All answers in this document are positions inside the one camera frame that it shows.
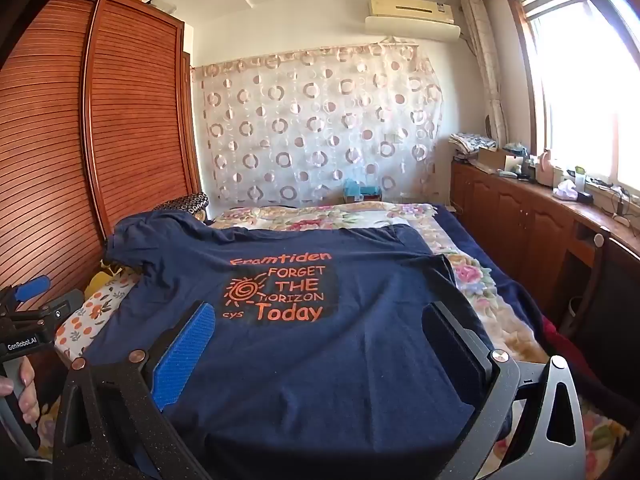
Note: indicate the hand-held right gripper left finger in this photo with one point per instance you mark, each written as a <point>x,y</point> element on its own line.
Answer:
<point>185,355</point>

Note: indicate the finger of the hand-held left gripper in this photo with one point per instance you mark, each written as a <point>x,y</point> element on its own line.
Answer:
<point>31,287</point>

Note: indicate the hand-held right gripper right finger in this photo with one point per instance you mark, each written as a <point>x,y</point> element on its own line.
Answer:
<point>450,335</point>

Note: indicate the orange fruit print cloth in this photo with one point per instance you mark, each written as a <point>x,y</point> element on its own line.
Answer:
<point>95,315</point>

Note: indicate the navy printed t-shirt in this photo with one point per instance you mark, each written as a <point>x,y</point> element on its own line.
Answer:
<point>310,385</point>

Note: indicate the person's left hand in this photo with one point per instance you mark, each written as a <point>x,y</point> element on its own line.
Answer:
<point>29,375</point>

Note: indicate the navy bed sheet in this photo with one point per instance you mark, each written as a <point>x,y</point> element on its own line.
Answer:
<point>480,245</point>

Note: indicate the dark red cloth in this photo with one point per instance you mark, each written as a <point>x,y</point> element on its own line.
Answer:
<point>552,340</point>

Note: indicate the wooden cabinet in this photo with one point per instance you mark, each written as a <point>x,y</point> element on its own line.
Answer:
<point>510,220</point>

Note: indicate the dark circle-patterned pillow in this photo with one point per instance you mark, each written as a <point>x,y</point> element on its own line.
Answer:
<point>182,205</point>

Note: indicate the cardboard box with teal cloth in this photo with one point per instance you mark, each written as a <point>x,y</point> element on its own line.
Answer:
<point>362,191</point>

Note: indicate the dark chair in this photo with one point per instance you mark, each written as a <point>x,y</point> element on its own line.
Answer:
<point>615,285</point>

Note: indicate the open cardboard box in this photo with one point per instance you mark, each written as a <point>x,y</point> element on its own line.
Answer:
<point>492,157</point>

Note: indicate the white tissue pack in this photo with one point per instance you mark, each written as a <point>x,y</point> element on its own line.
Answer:
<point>566,191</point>

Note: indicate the pink bottle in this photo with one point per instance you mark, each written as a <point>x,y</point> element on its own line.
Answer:
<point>545,170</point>

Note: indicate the small black box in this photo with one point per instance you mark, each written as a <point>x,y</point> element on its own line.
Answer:
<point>586,197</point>

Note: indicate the stack of folded cloths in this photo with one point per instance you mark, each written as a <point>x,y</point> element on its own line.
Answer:
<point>470,142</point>

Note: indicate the white bottle green cap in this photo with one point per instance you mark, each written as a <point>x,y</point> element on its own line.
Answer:
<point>580,179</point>

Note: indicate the sheer circle-patterned curtain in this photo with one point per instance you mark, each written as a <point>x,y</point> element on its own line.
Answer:
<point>310,125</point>

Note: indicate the pale window curtain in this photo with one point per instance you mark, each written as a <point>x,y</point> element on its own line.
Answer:
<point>482,60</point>

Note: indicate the window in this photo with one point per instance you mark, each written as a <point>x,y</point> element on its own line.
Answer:
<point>585,85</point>

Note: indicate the white air deflector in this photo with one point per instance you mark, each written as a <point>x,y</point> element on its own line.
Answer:
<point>415,29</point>

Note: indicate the wall air conditioner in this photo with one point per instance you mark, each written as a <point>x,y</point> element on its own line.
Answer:
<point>410,7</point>

